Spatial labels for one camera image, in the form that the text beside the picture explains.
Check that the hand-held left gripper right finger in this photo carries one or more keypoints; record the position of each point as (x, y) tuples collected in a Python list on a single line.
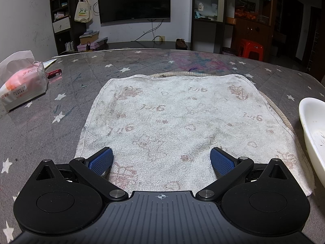
[(222, 161)]

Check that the white printed towel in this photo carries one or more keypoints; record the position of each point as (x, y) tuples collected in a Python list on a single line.
[(177, 122)]

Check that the black flat television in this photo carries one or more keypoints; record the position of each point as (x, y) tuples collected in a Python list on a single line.
[(133, 1)]

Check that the pile of oranges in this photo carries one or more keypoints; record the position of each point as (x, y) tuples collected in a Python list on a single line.
[(245, 14)]

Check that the brown shoe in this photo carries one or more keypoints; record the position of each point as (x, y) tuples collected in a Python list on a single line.
[(181, 44)]

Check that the white bowl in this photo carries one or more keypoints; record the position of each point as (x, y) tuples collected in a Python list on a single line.
[(314, 127)]

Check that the tissue pack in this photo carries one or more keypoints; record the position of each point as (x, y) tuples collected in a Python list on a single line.
[(22, 86)]

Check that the red plastic stool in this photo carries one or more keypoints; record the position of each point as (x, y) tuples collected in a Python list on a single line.
[(250, 49)]

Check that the sheet of paper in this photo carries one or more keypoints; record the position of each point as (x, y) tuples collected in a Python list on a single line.
[(50, 63)]

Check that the cardboard box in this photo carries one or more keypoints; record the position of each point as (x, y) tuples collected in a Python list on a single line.
[(88, 37)]

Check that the brown wooden cabinet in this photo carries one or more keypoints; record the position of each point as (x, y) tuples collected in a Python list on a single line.
[(254, 30)]

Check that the wall power socket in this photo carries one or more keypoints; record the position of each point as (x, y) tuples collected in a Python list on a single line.
[(161, 39)]

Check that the dark low television bench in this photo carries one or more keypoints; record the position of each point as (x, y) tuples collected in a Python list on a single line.
[(142, 45)]

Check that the glass display cabinet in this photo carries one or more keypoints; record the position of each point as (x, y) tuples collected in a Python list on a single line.
[(210, 17)]

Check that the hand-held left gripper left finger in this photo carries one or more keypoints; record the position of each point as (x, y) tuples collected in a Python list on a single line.
[(101, 161)]

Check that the dark open bookshelf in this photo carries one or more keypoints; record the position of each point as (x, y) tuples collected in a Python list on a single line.
[(62, 15)]

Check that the cream tote bag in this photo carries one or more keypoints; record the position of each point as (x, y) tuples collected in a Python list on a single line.
[(83, 11)]

